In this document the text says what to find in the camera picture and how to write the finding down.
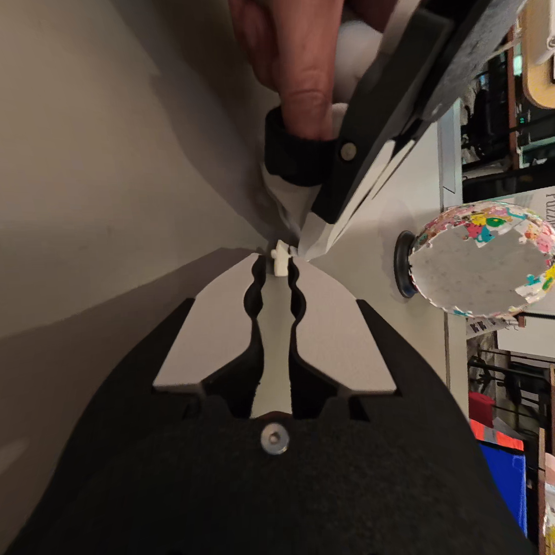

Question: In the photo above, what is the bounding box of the black ball stand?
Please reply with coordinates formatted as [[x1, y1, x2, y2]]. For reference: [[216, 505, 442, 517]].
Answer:
[[394, 230, 419, 300]]

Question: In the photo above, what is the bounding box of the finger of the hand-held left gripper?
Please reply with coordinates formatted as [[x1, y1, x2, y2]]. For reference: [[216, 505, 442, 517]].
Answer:
[[309, 134, 424, 262], [300, 140, 407, 257]]

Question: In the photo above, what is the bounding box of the person's left hand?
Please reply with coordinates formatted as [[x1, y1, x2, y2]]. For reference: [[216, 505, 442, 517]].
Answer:
[[229, 0, 393, 141]]

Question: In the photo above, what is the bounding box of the pale wooden board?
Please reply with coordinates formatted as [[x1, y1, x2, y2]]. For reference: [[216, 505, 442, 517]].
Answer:
[[518, 0, 555, 109]]

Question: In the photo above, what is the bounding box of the blue plastic bin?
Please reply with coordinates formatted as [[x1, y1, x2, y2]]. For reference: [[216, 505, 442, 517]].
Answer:
[[479, 440, 527, 538]]

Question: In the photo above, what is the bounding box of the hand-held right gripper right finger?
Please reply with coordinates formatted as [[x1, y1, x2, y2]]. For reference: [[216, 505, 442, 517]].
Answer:
[[288, 256, 398, 419]]

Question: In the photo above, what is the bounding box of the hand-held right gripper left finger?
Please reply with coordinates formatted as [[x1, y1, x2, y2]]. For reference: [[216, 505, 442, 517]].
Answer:
[[153, 252, 265, 419]]

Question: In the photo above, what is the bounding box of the red storage box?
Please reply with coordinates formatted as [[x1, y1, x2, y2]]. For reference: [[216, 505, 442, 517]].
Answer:
[[468, 390, 495, 430]]

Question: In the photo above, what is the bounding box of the colourful puzzle ball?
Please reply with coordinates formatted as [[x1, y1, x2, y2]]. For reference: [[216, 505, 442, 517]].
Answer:
[[409, 200, 555, 319]]

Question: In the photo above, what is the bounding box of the puzzle box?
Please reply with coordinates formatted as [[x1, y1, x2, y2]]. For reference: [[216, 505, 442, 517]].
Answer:
[[466, 186, 555, 360]]

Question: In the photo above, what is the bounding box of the orange traffic cone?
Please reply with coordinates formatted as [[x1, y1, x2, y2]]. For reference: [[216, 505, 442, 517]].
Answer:
[[470, 418, 525, 452]]

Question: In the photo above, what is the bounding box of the white puzzle piece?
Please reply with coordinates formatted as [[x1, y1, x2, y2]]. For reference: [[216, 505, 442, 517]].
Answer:
[[270, 240, 290, 277]]

